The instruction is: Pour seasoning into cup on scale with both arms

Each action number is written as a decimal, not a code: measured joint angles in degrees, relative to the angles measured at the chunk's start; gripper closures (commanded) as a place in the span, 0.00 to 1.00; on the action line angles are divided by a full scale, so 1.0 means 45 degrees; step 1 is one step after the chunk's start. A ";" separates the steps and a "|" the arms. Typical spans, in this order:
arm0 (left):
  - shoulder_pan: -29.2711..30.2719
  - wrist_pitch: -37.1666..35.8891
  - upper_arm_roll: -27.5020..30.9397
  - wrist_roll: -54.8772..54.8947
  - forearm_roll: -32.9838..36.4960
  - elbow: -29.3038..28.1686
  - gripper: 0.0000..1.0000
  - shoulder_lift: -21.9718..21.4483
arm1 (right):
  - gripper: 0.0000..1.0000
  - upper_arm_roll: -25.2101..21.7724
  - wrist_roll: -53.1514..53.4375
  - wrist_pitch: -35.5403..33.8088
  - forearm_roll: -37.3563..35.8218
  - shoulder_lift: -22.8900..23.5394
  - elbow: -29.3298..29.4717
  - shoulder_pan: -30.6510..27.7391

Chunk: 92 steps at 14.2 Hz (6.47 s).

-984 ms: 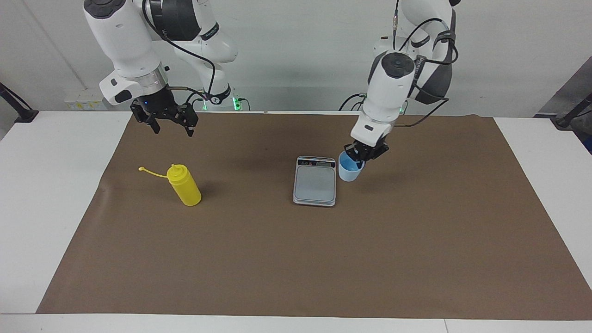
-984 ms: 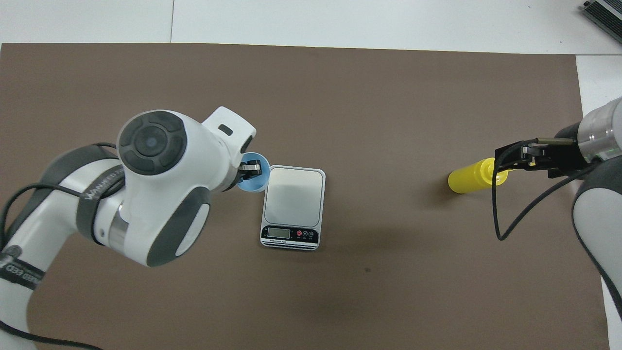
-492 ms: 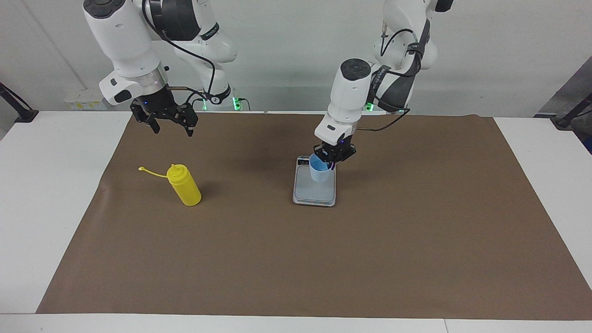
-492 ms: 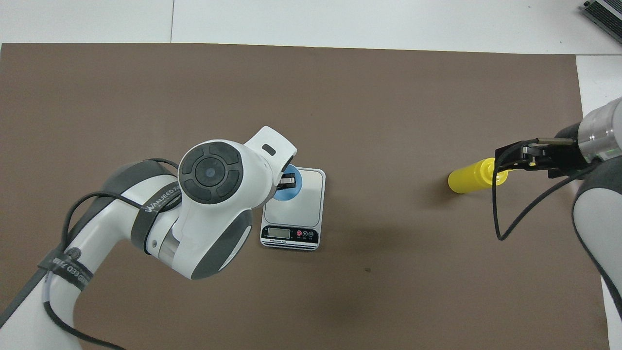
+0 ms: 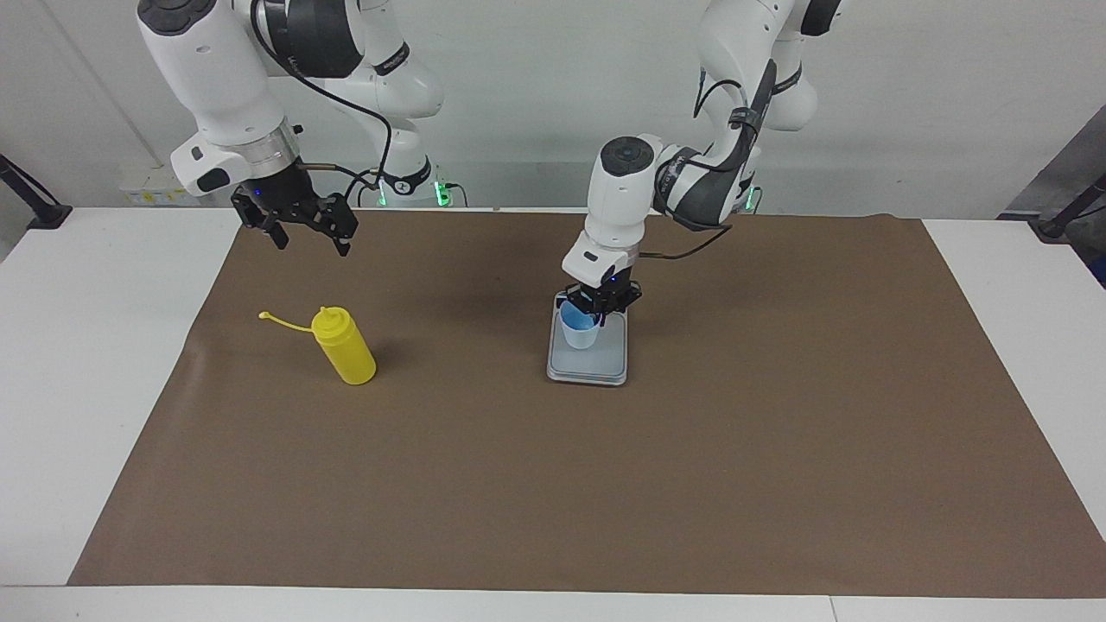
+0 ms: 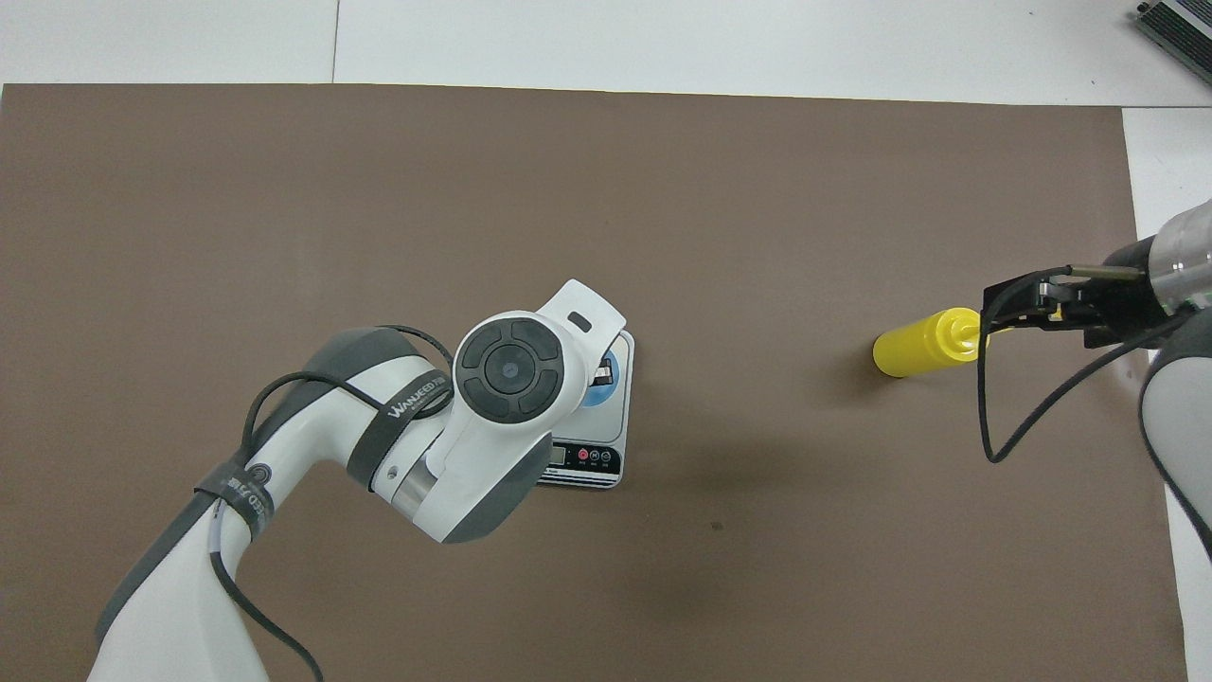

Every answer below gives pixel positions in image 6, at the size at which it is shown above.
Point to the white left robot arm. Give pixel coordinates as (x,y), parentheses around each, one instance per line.
(303,455)

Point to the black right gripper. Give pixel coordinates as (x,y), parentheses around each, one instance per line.
(1117,303)

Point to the light blue plastic cup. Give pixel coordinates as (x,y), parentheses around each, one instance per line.
(606,396)

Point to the yellow squeeze bottle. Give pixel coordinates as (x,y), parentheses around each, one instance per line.
(914,350)

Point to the silver digital kitchen scale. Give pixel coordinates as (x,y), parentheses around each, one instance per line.
(592,459)

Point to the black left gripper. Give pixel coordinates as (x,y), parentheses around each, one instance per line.
(603,371)

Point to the brown paper mat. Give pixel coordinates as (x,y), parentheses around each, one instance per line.
(720,208)

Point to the grey ribbed metal device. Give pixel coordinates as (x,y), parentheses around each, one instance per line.
(1184,33)

